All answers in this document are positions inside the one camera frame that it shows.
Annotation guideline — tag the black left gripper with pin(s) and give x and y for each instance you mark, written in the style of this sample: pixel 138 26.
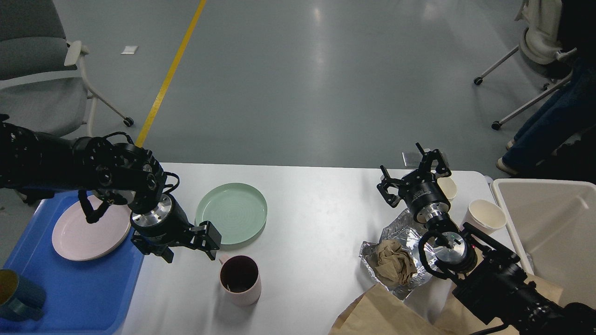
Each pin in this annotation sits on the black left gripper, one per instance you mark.
pixel 167 226

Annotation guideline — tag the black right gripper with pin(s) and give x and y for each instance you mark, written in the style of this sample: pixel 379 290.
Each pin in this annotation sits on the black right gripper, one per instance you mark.
pixel 424 198

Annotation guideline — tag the green plate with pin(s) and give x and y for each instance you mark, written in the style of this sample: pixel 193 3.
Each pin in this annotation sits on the green plate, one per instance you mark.
pixel 238 211

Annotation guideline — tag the pink mug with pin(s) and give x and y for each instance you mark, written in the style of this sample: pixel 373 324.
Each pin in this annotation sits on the pink mug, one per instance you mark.
pixel 240 279

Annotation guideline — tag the dark teal mug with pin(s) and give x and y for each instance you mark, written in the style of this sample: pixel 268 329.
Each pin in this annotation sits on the dark teal mug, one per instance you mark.
pixel 20 298

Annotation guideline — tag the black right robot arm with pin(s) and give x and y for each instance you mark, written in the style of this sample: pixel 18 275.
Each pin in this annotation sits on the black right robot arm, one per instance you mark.
pixel 488 279

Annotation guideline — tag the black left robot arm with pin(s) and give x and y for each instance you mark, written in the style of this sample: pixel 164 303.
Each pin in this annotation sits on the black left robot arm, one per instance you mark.
pixel 105 174

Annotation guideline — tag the grey floor plate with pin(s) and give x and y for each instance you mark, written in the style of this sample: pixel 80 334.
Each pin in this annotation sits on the grey floor plate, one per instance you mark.
pixel 413 159

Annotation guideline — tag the white paper cup behind gripper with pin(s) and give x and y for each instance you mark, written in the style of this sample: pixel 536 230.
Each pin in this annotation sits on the white paper cup behind gripper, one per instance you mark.
pixel 448 186

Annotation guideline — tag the crumpled aluminium foil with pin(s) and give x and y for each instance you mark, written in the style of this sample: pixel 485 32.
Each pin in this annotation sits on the crumpled aluminium foil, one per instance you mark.
pixel 407 233

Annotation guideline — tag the crumpled brown paper ball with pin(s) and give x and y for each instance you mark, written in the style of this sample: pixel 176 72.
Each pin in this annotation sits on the crumpled brown paper ball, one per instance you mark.
pixel 395 267

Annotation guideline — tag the blue plastic tray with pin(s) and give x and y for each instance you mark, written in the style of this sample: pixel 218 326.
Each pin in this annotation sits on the blue plastic tray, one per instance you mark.
pixel 83 297

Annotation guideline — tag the pink plate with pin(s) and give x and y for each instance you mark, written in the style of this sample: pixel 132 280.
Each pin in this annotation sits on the pink plate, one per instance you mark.
pixel 77 240

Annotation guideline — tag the brown paper bag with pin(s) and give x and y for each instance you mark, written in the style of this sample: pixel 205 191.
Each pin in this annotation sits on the brown paper bag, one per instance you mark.
pixel 377 312

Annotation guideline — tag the beige plastic bin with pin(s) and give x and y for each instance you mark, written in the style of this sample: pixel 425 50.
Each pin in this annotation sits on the beige plastic bin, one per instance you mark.
pixel 552 225

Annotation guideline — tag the person in grey sweater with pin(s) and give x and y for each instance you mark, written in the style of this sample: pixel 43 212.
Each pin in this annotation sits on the person in grey sweater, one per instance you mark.
pixel 571 108

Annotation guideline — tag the grey office chair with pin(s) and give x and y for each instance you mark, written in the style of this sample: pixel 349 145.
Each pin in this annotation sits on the grey office chair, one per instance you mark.
pixel 44 80

